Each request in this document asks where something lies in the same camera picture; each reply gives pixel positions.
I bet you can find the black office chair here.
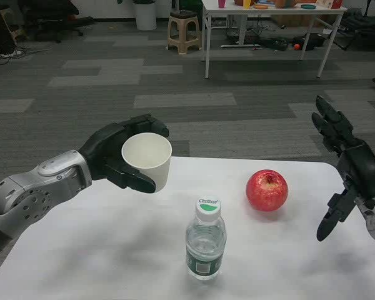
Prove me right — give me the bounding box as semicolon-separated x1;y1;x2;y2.
17;0;94;44

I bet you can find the beige plastic stool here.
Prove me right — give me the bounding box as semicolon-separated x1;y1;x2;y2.
166;9;203;56

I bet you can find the white trash bin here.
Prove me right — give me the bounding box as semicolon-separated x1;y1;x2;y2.
132;0;158;31

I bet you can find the red apple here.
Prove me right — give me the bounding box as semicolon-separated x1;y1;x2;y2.
245;169;289;213

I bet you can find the clear plastic water bottle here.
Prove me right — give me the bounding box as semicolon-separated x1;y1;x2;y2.
185;196;228;281

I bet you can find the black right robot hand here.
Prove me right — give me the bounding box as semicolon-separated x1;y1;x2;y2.
311;95;375;242

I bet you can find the black bag on floor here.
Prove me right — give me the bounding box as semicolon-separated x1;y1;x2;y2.
292;32;329;51

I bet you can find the white background table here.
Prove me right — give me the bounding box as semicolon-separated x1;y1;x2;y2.
201;0;348;79

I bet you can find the black folding chair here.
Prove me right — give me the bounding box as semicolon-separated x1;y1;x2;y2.
334;7;375;51

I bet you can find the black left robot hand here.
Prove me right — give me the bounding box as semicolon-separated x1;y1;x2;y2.
79;114;170;194

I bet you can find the white paper cup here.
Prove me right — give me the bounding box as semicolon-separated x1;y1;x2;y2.
121;132;173;193

